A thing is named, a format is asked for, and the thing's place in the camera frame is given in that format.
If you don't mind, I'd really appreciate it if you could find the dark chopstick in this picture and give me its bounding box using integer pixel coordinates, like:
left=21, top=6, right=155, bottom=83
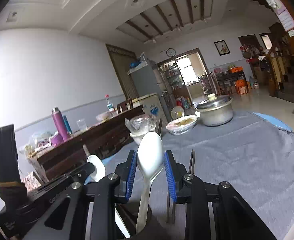
left=171, top=202, right=176, bottom=224
left=188, top=149, right=195, bottom=174

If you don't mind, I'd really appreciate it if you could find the white ceramic spoon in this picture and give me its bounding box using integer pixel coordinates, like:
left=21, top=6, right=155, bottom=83
left=136, top=132, right=164, bottom=233

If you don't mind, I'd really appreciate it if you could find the black utensil holder cup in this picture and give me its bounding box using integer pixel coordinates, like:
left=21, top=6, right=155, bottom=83
left=116, top=203, right=164, bottom=239

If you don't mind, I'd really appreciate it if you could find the dark carved wooden table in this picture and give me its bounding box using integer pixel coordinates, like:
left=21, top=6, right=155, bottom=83
left=29, top=106, right=144, bottom=182

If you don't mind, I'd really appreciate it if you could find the patterned bowl with food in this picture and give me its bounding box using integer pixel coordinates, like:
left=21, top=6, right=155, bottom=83
left=166, top=115, right=197, bottom=135

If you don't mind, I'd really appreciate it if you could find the white bowl with plastic bag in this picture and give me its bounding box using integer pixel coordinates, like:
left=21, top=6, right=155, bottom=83
left=125, top=114, right=156, bottom=145

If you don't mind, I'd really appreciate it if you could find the clear plastic cup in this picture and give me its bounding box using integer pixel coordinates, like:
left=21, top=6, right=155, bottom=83
left=76, top=119, right=87, bottom=131

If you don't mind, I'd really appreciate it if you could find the blue thermos bottle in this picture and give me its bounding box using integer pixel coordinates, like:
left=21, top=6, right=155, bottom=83
left=63, top=115, right=72, bottom=135

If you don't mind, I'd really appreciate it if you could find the purple thermos bottle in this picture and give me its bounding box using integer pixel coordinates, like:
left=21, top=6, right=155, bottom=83
left=51, top=107, right=70, bottom=141

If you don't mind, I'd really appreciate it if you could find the grey table cloth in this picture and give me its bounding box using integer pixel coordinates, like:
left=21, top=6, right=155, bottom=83
left=104, top=110, right=294, bottom=240

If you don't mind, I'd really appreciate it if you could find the clear plastic water bottle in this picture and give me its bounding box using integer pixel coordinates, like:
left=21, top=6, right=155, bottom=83
left=105, top=95, right=114, bottom=112

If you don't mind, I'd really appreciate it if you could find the steel pot with lid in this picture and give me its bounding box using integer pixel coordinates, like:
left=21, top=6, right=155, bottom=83
left=195, top=93, right=234, bottom=127

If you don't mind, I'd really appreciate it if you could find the white chest freezer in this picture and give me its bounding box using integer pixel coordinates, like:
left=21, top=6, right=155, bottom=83
left=132, top=93, right=168, bottom=126

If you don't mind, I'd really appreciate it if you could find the grey refrigerator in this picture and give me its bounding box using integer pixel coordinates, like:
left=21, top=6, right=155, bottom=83
left=127, top=59, right=171, bottom=122

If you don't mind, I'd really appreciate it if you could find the dark dining table far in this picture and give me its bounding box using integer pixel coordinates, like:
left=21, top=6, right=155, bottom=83
left=216, top=70, right=249, bottom=95

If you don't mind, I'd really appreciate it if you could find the round wall clock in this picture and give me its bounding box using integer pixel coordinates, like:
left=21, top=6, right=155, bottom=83
left=166, top=48, right=176, bottom=57

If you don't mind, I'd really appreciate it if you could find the framed wall picture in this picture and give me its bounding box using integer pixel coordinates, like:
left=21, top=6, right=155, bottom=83
left=214, top=40, right=230, bottom=56

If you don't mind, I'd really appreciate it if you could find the wall calendar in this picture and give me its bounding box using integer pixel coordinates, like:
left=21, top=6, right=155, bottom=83
left=266, top=0, right=294, bottom=32

